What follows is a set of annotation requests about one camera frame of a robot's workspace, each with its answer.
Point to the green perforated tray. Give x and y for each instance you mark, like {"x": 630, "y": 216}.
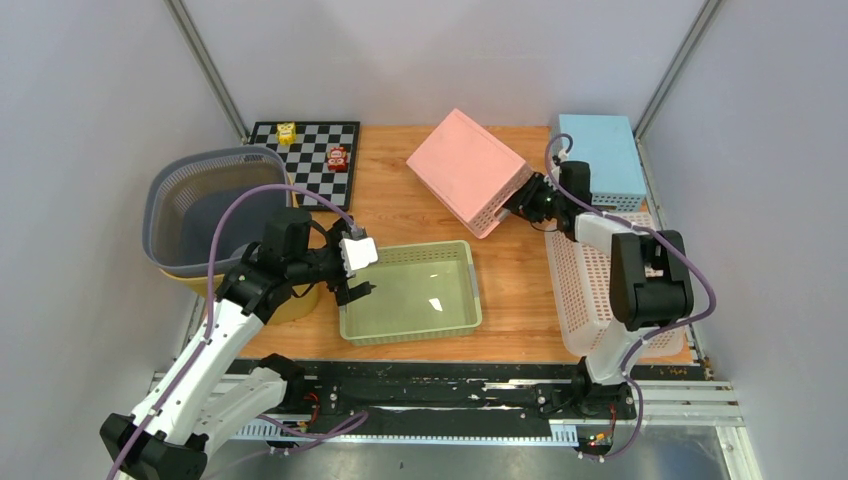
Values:
{"x": 419, "y": 292}

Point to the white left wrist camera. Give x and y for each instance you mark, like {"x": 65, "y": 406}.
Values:
{"x": 358, "y": 254}

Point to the black white checkerboard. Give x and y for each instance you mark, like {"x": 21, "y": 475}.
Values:
{"x": 305, "y": 159}

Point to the blue perforated tray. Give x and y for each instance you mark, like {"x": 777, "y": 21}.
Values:
{"x": 607, "y": 144}

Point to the grey mesh basket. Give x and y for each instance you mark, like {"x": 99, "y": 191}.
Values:
{"x": 188, "y": 197}

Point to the yellow owl toy block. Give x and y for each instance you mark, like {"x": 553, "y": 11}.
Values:
{"x": 286, "y": 133}

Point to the red owl toy block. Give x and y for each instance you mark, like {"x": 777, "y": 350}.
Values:
{"x": 337, "y": 159}

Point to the yellow ribbed bin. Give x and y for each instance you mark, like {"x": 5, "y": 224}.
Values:
{"x": 291, "y": 305}

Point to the pink perforated tray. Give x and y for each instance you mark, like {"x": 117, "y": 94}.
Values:
{"x": 470, "y": 171}

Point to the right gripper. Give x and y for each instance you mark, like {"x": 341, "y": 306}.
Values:
{"x": 523, "y": 201}

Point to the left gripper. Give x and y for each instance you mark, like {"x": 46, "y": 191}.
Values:
{"x": 343, "y": 292}

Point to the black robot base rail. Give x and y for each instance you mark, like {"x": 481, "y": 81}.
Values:
{"x": 481, "y": 404}

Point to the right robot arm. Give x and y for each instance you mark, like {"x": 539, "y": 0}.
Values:
{"x": 616, "y": 283}

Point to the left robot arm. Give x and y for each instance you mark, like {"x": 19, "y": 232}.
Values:
{"x": 175, "y": 430}

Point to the large white perforated basket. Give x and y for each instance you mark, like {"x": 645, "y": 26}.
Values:
{"x": 580, "y": 273}

